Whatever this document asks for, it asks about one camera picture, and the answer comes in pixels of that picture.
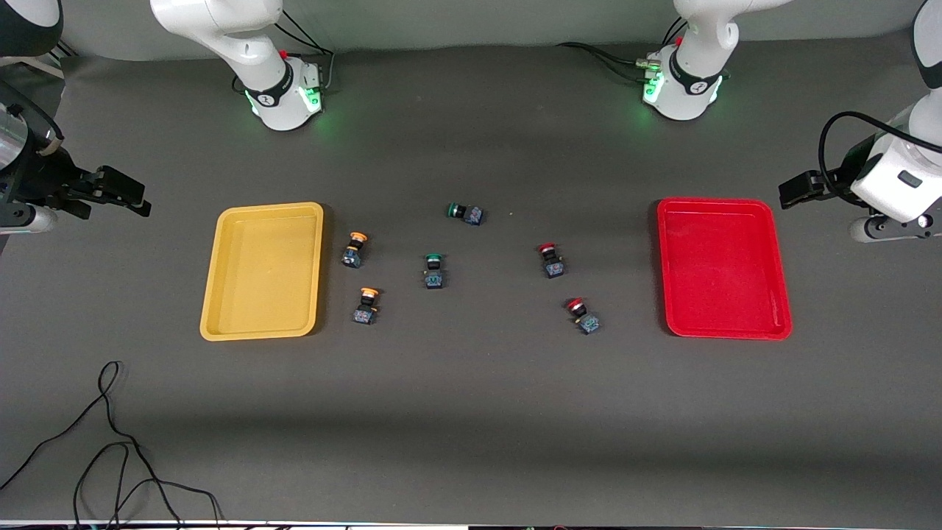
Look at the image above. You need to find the yellow push button switch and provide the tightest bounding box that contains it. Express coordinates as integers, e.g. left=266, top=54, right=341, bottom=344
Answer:
left=341, top=231, right=370, bottom=269
left=353, top=287, right=381, bottom=325

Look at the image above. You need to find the red push button switch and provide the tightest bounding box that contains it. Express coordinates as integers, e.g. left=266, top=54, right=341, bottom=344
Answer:
left=536, top=243, right=566, bottom=279
left=565, top=297, right=601, bottom=336

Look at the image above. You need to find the red plastic tray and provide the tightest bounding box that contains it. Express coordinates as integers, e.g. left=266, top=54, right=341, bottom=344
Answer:
left=656, top=197, right=793, bottom=341

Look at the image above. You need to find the yellow plastic tray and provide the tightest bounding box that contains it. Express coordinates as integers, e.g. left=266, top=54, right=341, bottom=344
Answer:
left=199, top=202, right=325, bottom=342

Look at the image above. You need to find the dark grey table mat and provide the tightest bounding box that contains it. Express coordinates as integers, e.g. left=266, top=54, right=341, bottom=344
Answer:
left=0, top=29, right=942, bottom=525

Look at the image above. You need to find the white metal frame bar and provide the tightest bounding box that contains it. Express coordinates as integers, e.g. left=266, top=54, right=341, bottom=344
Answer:
left=0, top=40, right=68, bottom=80

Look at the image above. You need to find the loose thin black cable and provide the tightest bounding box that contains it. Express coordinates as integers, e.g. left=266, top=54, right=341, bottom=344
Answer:
left=0, top=360, right=225, bottom=530

